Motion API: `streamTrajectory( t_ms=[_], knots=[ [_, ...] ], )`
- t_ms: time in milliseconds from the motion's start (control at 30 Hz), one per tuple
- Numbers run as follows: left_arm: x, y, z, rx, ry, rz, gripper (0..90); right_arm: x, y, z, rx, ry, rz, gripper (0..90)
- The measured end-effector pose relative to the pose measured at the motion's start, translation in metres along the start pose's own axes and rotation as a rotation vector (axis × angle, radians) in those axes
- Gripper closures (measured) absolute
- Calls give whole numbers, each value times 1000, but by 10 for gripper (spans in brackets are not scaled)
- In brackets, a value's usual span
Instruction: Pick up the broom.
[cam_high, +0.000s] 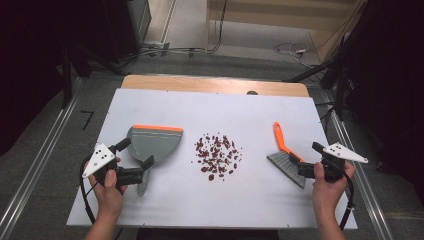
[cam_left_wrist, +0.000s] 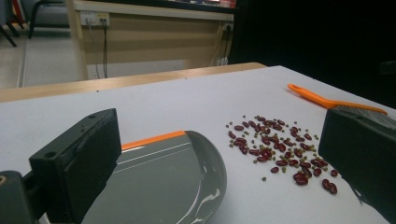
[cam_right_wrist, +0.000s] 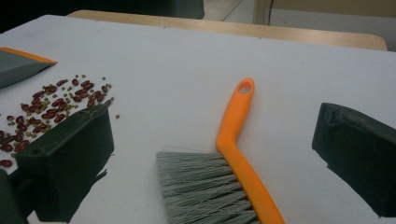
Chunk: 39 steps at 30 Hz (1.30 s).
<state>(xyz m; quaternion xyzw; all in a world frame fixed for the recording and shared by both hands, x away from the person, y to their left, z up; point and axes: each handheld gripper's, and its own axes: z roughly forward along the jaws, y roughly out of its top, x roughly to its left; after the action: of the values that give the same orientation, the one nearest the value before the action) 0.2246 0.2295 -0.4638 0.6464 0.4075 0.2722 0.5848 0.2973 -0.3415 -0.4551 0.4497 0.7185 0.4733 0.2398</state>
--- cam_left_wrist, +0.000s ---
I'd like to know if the grey dustpan with orange edge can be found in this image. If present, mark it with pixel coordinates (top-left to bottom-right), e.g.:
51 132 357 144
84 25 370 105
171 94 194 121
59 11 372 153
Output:
81 130 228 224

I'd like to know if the black chair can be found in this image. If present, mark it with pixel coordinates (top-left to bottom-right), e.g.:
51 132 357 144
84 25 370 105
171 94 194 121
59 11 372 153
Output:
27 0 69 40

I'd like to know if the white power strip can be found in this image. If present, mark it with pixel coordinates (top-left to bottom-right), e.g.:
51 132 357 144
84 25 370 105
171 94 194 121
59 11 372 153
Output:
79 11 110 27

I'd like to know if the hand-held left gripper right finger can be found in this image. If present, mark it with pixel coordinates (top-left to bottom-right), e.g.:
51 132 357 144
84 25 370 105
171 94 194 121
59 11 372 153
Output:
318 107 396 224

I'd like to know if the orange brush with grey bristles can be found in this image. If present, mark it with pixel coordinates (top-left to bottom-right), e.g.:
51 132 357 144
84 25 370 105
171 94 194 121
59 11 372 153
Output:
287 83 396 132

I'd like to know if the black power cable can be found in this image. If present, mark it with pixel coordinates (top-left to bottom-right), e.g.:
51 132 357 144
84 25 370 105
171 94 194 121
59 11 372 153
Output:
101 19 109 78

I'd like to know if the white table sheet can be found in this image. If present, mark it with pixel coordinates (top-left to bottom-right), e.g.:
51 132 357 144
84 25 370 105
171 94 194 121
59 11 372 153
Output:
0 64 396 224

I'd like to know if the wooden table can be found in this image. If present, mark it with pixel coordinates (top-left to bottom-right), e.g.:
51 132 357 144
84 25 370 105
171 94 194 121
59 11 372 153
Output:
0 62 267 104

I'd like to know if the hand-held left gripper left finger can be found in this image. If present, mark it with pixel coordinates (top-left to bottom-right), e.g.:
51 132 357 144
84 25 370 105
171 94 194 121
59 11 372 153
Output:
29 107 122 224

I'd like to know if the pile of red and green beans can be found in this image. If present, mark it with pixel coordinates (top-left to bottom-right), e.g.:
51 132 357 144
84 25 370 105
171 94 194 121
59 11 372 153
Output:
225 115 340 196

